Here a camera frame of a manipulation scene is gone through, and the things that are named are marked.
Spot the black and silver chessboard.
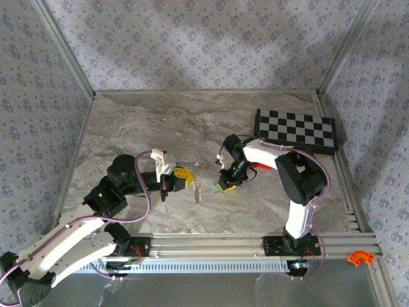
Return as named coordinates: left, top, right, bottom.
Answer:
left=253, top=108, right=339, bottom=157

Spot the small control circuit board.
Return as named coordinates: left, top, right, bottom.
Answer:
left=106, top=260, right=141, bottom=276
left=288, top=260, right=313, bottom=276

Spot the orange curved plastic piece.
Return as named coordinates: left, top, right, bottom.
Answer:
left=348, top=250, right=375, bottom=267

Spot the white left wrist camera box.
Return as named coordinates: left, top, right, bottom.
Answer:
left=150, top=148, right=176, bottom=176

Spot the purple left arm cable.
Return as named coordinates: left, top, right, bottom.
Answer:
left=0, top=150, right=160, bottom=306

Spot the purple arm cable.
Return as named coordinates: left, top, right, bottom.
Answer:
left=219, top=139, right=330, bottom=276
left=0, top=150, right=160, bottom=306

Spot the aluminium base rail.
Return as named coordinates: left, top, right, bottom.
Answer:
left=129, top=232, right=383, bottom=258

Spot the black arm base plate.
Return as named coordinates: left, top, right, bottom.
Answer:
left=263, top=235, right=322, bottom=256
left=107, top=235, right=151, bottom=257

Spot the grey slotted cable duct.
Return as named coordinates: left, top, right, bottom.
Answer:
left=75, top=258, right=295, bottom=274

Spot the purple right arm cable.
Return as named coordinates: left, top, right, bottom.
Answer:
left=219, top=139, right=330, bottom=276

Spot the aluminium corner post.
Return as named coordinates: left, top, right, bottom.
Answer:
left=317, top=0, right=383, bottom=94
left=31, top=0, right=97, bottom=98

